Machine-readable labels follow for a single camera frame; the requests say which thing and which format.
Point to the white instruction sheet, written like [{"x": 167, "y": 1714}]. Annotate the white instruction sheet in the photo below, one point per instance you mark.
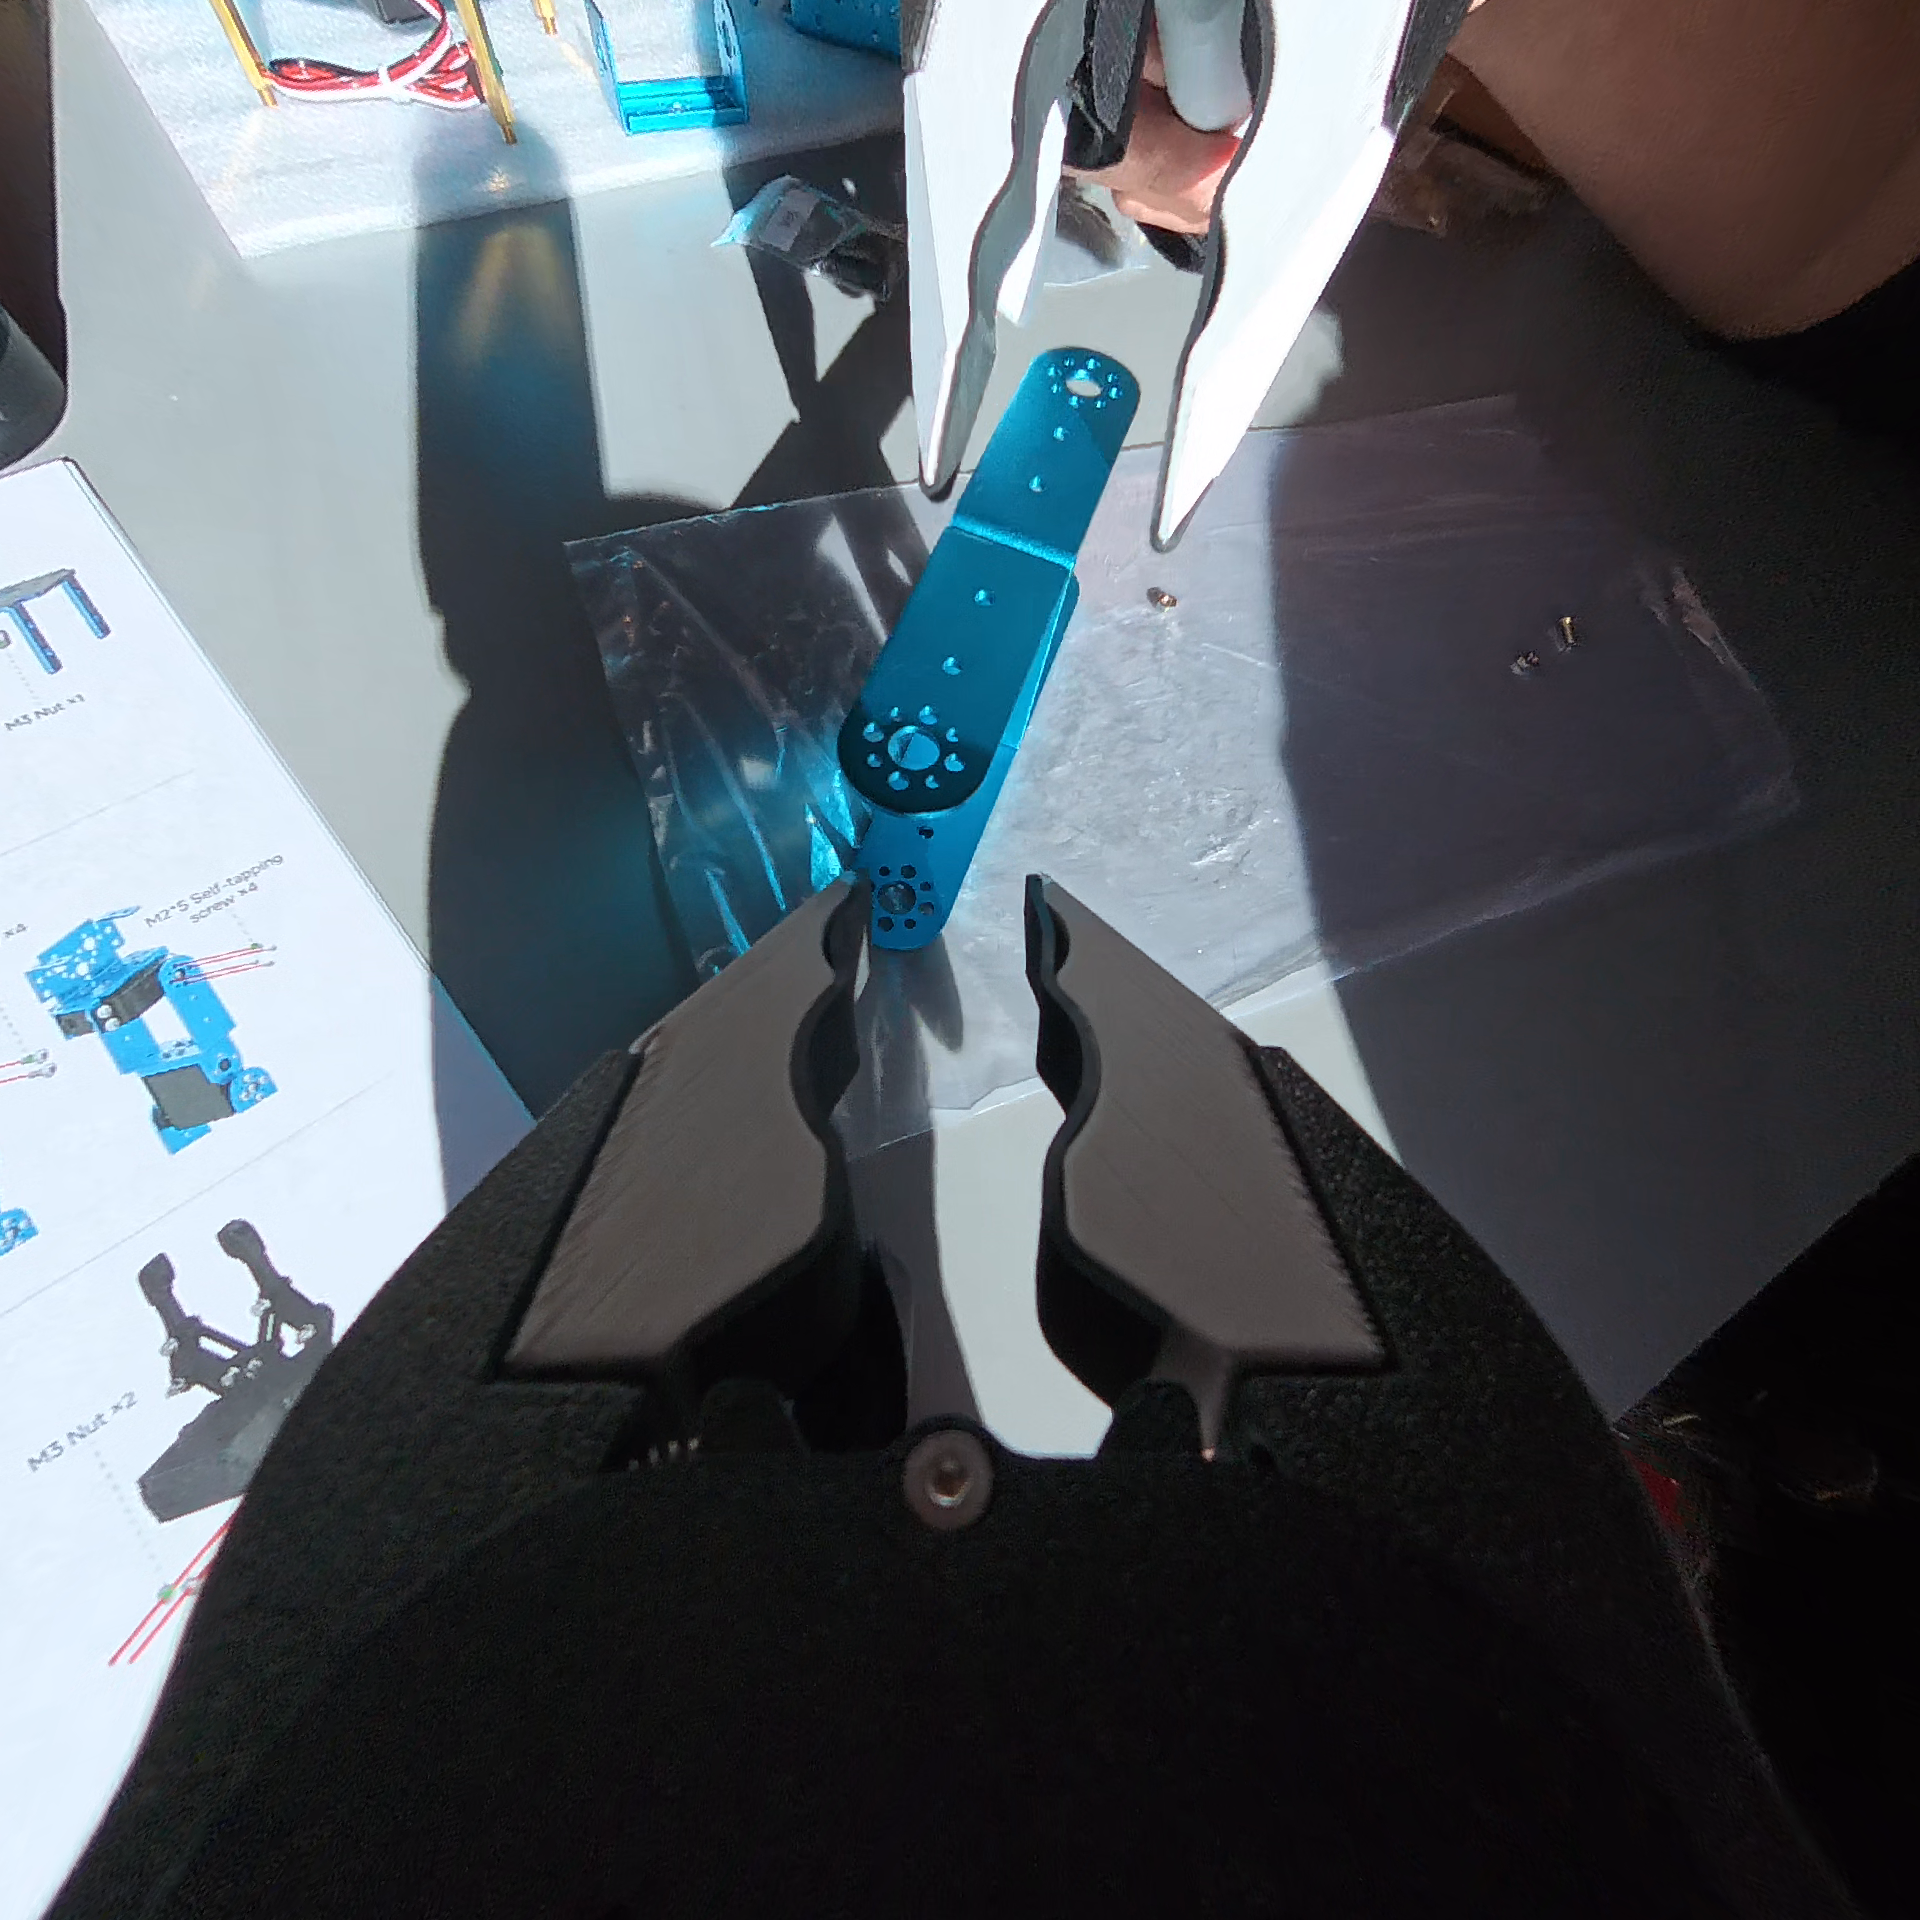
[{"x": 225, "y": 750}]

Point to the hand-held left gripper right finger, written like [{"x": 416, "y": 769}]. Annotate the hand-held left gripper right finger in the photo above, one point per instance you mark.
[{"x": 1201, "y": 1201}]

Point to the blue metal bracket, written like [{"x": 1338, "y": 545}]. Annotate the blue metal bracket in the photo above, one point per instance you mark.
[{"x": 973, "y": 629}]

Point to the blue eared servo bracket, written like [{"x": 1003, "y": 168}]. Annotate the blue eared servo bracket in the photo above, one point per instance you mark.
[{"x": 840, "y": 18}]

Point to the person's right hand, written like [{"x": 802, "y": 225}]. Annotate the person's right hand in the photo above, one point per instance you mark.
[{"x": 1184, "y": 181}]

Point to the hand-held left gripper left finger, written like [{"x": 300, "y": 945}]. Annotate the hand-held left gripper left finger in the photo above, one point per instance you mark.
[{"x": 674, "y": 1201}]

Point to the pile of small screw bags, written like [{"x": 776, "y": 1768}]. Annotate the pile of small screw bags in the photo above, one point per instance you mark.
[{"x": 810, "y": 225}]

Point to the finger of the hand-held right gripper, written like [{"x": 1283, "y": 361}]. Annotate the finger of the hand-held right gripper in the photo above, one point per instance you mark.
[
  {"x": 960, "y": 181},
  {"x": 1305, "y": 194}
]

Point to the large clear plastic bag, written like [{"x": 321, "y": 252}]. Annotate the large clear plastic bag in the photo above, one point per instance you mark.
[{"x": 1348, "y": 780}]

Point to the small blue metal part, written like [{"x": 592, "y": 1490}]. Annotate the small blue metal part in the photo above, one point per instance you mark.
[{"x": 667, "y": 98}]

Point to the grey desk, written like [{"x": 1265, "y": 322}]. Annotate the grey desk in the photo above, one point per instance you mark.
[{"x": 300, "y": 376}]

